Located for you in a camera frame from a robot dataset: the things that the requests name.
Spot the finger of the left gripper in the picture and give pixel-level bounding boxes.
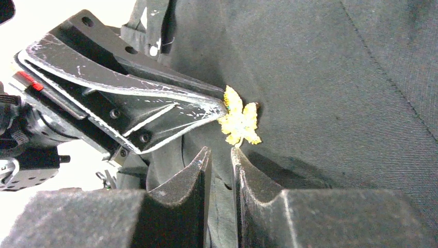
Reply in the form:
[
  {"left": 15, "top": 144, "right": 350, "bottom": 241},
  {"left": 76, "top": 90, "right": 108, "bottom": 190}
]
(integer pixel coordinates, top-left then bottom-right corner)
[
  {"left": 15, "top": 32, "right": 227, "bottom": 156},
  {"left": 48, "top": 9, "right": 225, "bottom": 100}
]

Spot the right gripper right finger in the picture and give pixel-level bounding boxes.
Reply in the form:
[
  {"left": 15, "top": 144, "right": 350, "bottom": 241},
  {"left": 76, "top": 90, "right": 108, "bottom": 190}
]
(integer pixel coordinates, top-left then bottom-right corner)
[{"left": 231, "top": 148, "right": 435, "bottom": 247}]

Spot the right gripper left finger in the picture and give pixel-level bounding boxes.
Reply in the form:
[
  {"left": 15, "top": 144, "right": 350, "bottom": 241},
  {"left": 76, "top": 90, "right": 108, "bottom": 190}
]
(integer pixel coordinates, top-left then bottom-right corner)
[{"left": 1, "top": 147, "right": 211, "bottom": 247}]

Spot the gold leaf brooch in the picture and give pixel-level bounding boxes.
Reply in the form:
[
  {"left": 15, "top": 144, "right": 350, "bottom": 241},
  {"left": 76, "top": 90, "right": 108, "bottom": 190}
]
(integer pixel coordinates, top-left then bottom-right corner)
[{"left": 217, "top": 85, "right": 262, "bottom": 148}]

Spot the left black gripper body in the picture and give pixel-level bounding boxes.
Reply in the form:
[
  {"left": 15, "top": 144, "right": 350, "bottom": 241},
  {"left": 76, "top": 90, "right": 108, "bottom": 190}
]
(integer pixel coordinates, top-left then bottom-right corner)
[{"left": 1, "top": 87, "right": 120, "bottom": 192}]

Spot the black button shirt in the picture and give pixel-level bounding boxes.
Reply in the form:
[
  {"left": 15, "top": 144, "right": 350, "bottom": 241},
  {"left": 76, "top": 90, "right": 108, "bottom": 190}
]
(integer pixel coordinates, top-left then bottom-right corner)
[{"left": 121, "top": 1, "right": 437, "bottom": 247}]

